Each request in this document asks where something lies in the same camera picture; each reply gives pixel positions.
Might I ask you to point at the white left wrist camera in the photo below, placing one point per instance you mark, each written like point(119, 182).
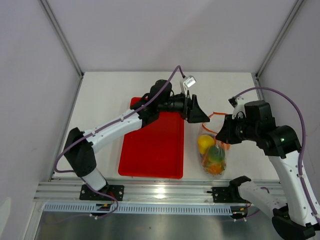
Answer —
point(186, 83)

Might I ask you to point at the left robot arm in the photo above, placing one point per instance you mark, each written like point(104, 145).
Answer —
point(81, 146)

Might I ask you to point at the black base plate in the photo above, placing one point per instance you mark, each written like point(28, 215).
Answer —
point(229, 194)
point(110, 192)

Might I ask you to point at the aluminium mounting rail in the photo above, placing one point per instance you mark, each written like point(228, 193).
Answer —
point(168, 192)

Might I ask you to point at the yellow pear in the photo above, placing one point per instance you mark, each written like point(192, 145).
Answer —
point(204, 141)

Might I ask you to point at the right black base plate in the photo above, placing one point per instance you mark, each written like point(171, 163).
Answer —
point(229, 194)

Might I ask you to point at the white slotted cable duct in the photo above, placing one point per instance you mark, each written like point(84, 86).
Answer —
point(130, 208)

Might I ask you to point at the orange fruit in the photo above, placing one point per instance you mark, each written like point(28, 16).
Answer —
point(215, 169)

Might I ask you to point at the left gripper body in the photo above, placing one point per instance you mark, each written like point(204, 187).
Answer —
point(179, 104)

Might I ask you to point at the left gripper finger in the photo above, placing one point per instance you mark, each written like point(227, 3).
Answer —
point(194, 101)
point(196, 115)

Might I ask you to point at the green lime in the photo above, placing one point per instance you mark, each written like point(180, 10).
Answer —
point(215, 154)

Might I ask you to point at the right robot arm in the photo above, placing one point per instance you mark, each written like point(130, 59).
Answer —
point(293, 219)

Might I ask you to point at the red plastic tray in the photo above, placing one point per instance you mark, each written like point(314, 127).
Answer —
point(155, 151)

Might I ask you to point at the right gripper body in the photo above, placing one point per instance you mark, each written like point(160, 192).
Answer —
point(245, 131)

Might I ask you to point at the clear zip top bag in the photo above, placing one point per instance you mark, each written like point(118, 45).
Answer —
point(212, 128)

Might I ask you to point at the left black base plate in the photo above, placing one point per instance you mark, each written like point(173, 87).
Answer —
point(110, 192)

